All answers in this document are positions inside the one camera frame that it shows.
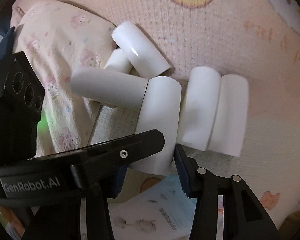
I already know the small white paper roll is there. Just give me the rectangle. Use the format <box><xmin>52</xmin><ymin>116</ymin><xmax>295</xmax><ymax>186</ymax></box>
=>
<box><xmin>104</xmin><ymin>48</ymin><xmax>133</xmax><ymax>74</ymax></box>

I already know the floral pink cloth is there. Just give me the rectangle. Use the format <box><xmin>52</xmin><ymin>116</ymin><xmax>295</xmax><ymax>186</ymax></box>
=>
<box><xmin>13</xmin><ymin>1</ymin><xmax>114</xmax><ymax>157</ymax></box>

